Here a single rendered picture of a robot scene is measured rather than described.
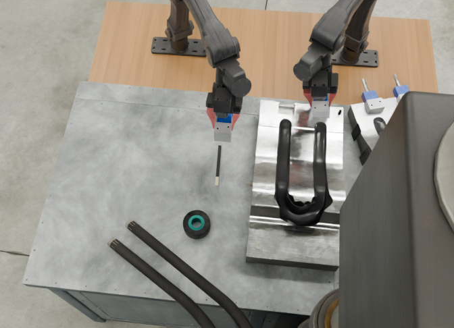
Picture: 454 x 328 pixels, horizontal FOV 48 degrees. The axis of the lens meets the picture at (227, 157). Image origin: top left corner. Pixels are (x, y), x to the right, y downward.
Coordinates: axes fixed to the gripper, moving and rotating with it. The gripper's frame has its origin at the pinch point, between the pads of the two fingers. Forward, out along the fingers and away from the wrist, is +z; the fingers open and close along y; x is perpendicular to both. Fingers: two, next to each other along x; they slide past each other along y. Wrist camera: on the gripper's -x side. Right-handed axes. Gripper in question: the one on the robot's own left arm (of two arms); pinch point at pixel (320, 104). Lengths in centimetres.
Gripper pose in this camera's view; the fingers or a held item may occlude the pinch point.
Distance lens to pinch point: 159.3
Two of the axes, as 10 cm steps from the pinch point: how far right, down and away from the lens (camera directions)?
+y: 9.8, 0.3, -2.0
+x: 1.7, -6.9, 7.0
